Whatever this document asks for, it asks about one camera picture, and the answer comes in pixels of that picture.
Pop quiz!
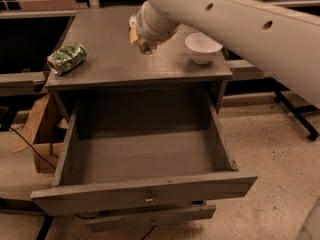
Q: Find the blue silver redbull can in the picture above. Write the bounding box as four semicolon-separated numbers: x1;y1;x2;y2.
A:
137;39;157;55

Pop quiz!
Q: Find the open grey top drawer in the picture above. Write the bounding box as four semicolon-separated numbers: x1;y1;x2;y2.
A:
31;90;257;216

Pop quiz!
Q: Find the green crushed soda can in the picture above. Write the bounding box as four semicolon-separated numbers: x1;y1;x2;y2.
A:
47;43;87;75

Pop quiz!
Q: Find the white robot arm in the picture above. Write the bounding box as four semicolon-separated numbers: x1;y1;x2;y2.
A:
129;0;320;108

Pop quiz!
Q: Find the brown cardboard box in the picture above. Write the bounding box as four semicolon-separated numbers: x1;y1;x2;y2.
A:
13;94;66;174

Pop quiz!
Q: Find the grey lower drawer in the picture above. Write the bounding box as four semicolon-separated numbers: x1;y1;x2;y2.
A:
85;201;216;232

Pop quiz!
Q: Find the white ceramic bowl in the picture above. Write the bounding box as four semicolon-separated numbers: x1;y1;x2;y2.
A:
185;32;223;65

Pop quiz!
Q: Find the grey wooden cabinet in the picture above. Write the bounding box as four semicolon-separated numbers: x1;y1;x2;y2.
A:
44;5;234;122

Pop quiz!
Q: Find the black floor cable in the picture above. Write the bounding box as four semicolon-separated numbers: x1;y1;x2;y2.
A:
9;126;57;171

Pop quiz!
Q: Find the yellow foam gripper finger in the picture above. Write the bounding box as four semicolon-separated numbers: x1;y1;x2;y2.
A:
128;15;139;47

